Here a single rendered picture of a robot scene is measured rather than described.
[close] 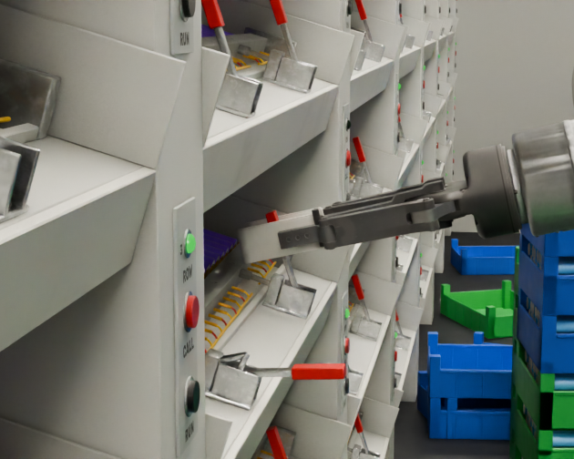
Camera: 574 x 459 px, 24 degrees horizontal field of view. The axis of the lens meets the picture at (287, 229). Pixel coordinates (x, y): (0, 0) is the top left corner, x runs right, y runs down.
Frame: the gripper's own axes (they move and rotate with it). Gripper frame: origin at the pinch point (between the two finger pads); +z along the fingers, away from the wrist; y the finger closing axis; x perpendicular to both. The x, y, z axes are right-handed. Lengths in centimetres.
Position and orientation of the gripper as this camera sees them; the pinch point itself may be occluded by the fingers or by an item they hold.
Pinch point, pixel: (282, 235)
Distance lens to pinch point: 114.4
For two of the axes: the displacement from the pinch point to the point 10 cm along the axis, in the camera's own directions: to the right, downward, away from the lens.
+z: -9.6, 2.0, 1.9
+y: 1.6, -1.6, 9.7
